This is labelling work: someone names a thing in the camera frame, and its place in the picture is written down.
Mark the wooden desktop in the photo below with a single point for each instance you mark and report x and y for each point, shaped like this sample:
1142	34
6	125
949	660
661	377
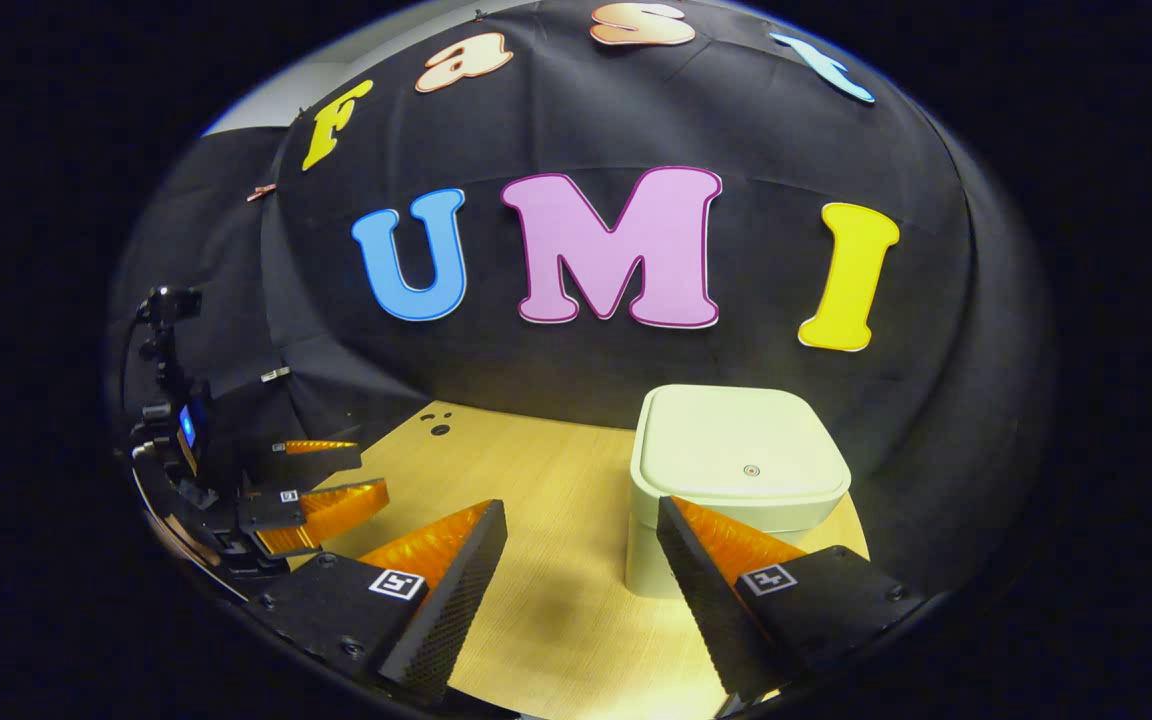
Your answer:
556	500

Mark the copper cloth clip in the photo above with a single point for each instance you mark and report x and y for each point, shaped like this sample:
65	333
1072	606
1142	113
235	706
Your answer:
261	192

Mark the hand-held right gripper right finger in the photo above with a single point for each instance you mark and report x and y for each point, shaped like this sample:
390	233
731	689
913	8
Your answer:
711	610

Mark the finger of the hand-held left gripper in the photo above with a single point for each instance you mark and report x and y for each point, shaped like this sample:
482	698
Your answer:
336	510
321	460

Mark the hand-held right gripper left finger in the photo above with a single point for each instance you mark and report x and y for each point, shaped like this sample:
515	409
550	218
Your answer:
456	600

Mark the green desktop garbage bin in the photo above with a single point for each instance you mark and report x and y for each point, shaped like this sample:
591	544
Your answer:
736	440

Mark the small white cloth clip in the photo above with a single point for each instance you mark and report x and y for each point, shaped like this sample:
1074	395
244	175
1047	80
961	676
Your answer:
276	374

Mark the black backdrop cloth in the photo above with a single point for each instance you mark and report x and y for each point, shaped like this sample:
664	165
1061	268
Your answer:
636	120

